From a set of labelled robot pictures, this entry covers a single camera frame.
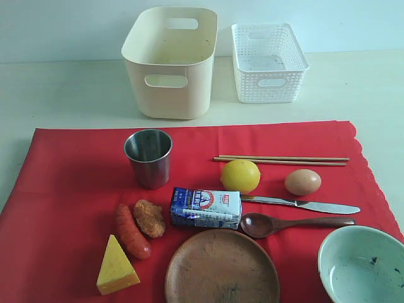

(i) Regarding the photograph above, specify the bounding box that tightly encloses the cream plastic bin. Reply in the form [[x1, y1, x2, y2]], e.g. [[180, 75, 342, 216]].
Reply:
[[121, 7, 218, 120]]

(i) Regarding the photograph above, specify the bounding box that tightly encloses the yellow lemon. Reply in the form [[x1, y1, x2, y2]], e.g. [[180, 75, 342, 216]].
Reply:
[[220, 160, 261, 194]]

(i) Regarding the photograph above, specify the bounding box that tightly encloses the yellow cheese wedge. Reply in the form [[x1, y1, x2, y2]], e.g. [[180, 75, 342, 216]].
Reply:
[[96, 234, 141, 295]]

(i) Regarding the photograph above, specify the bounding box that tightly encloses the dark wooden spoon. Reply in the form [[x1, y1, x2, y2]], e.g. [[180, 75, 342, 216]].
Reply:
[[240, 212, 356, 239]]

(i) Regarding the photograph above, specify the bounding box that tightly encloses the brown wooden plate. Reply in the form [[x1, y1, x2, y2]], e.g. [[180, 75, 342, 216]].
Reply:
[[165, 229, 280, 302]]

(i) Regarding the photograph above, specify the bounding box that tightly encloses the lower wooden chopstick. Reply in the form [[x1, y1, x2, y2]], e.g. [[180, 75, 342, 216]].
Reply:
[[213, 157, 347, 167]]

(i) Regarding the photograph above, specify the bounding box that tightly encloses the fried chicken nugget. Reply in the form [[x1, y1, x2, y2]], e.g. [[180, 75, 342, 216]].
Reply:
[[133, 199, 166, 238]]

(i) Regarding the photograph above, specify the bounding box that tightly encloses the pale green ceramic bowl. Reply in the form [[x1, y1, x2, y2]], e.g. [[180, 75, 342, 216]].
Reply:
[[318, 225, 403, 302]]

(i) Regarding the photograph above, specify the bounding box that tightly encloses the brown egg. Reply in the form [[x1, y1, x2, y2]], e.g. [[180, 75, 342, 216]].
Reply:
[[284, 169, 322, 196]]

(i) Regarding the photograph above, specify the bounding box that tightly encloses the silver table knife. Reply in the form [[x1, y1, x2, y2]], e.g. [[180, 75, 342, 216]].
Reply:
[[241, 194, 360, 215]]

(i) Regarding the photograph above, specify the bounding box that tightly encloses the white perforated plastic basket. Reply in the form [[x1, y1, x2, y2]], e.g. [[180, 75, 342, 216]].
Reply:
[[231, 23, 309, 104]]

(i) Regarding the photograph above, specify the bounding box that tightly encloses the blue white milk carton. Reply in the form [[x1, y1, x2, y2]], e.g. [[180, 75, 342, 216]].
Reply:
[[170, 187, 242, 230]]

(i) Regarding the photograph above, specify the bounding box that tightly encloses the red sausage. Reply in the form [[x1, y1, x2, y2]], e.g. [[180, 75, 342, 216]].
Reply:
[[115, 204, 152, 259]]

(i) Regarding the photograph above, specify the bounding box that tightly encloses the red table cloth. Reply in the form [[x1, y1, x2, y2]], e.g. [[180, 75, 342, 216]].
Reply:
[[1, 121, 403, 302]]

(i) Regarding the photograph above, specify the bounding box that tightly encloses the stainless steel cup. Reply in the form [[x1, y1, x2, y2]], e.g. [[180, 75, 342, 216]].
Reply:
[[124, 129, 174, 189]]

